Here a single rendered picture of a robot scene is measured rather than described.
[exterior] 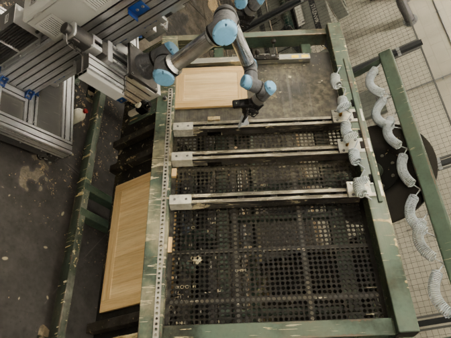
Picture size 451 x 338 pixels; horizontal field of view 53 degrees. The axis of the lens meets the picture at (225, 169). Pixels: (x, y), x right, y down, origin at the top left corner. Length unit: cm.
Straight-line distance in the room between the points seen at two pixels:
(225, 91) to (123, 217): 109
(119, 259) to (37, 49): 133
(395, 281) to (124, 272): 156
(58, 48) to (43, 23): 24
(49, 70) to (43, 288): 131
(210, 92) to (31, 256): 154
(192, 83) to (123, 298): 148
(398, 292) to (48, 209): 217
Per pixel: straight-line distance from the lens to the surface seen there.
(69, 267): 294
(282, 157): 271
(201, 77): 321
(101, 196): 327
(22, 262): 297
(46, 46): 275
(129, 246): 294
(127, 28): 259
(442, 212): 301
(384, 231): 250
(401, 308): 237
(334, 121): 285
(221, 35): 221
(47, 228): 313
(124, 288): 284
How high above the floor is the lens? 235
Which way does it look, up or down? 26 degrees down
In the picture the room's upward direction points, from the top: 69 degrees clockwise
